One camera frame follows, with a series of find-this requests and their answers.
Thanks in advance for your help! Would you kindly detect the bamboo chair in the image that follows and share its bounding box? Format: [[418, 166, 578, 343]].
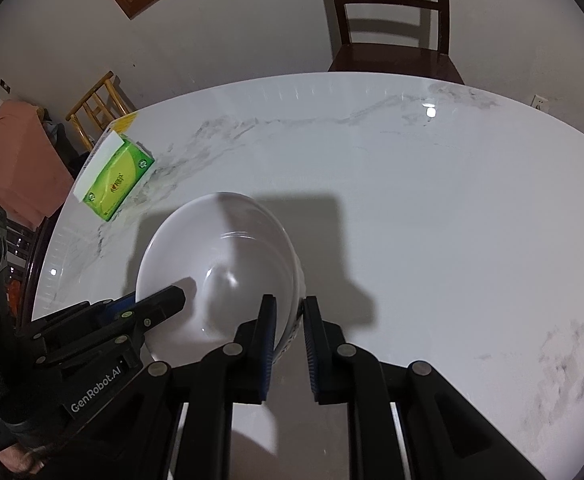
[[66, 71, 135, 153]]

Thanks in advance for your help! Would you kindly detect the pink cloth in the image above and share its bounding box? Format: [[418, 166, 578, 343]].
[[0, 100, 75, 226]]

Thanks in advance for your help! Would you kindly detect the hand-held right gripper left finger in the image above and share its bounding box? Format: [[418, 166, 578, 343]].
[[79, 294, 279, 480]]

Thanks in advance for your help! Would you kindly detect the green tissue box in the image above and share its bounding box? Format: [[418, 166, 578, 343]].
[[73, 130, 155, 222]]

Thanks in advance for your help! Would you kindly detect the dark wooden chair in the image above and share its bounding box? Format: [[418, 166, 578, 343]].
[[322, 0, 465, 86]]

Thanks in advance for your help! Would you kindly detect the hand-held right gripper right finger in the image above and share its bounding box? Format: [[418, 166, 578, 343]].
[[303, 296, 548, 480]]

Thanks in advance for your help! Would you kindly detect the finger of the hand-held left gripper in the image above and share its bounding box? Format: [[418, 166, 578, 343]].
[[19, 296, 139, 342], [34, 285, 188, 366]]

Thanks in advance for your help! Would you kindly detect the white bowl with blue cartoon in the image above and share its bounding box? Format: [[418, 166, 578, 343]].
[[136, 191, 307, 366]]

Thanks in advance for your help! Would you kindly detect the person's left hand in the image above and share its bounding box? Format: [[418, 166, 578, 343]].
[[0, 442, 45, 476]]

